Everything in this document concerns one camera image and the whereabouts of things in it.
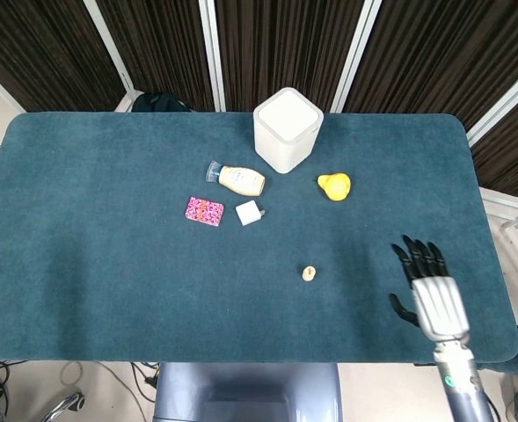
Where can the pink patterned card deck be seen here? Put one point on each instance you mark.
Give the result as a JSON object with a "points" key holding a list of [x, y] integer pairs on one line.
{"points": [[208, 211]]}

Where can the blue grey robot torso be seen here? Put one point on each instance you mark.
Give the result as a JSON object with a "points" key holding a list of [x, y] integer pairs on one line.
{"points": [[241, 395]]}

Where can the white power adapter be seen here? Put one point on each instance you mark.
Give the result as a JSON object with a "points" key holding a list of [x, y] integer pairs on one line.
{"points": [[246, 213]]}

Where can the yellow pear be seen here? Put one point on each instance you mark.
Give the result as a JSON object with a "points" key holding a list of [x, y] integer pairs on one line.
{"points": [[335, 186]]}

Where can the cream squeeze bottle clear cap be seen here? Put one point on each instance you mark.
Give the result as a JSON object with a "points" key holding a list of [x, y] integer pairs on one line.
{"points": [[241, 179]]}

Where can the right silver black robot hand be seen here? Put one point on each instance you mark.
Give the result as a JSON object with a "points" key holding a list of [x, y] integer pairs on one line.
{"points": [[441, 307]]}

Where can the teal velvet table cloth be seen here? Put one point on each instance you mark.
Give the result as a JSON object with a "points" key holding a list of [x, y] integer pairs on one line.
{"points": [[109, 272]]}

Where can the white square bin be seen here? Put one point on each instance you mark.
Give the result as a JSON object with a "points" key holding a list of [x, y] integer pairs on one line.
{"points": [[287, 132]]}

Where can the black chair back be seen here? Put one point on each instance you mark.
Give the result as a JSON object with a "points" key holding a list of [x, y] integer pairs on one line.
{"points": [[157, 103]]}

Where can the chrome chair leg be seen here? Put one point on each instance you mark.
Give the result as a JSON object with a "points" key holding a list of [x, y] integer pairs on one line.
{"points": [[65, 402]]}

